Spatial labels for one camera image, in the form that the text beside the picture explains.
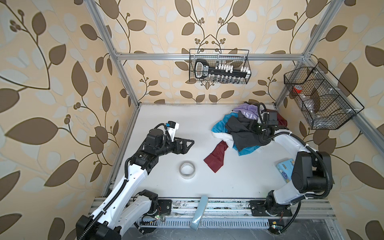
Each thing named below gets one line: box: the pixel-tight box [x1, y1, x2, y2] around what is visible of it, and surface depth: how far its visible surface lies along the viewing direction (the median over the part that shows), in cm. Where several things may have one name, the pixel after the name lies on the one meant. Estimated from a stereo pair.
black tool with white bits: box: [194, 59, 251, 79], surface depth 84 cm
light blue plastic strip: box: [189, 195, 209, 231], surface depth 70 cm
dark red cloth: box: [272, 109, 288, 127], surface depth 108 cm
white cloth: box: [211, 131, 234, 150], surface depth 97 cm
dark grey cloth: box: [226, 111, 265, 152], surface depth 93 cm
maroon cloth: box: [203, 140, 229, 173], surface depth 93 cm
